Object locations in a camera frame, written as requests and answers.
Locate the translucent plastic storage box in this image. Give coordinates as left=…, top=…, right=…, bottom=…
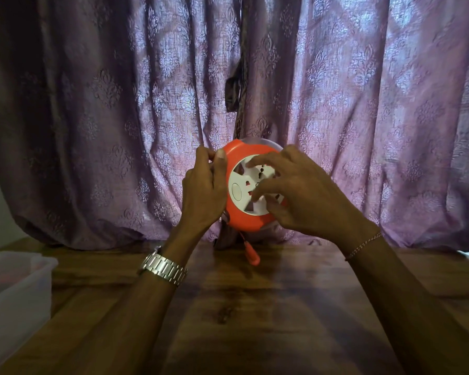
left=0, top=251, right=59, bottom=374

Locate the thin chain bracelet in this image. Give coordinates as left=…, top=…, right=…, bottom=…
left=344, top=232, right=383, bottom=262

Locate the person's right hand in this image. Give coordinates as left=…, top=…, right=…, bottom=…
left=245, top=144, right=380, bottom=249

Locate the person's left forearm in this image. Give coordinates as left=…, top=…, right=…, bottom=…
left=8, top=226, right=198, bottom=375

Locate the orange plug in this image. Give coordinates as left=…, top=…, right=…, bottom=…
left=239, top=232, right=261, bottom=267

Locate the purple patterned curtain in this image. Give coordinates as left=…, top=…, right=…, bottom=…
left=0, top=0, right=244, bottom=250
left=215, top=0, right=469, bottom=252

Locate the person's right forearm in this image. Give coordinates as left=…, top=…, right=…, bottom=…
left=338, top=230, right=469, bottom=375

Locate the person's left hand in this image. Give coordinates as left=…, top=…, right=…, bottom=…
left=178, top=146, right=228, bottom=238

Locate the orange round extension cord reel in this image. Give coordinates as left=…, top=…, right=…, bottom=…
left=220, top=137, right=288, bottom=233

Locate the silver metal wristwatch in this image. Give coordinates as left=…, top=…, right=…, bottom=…
left=138, top=247, right=188, bottom=288

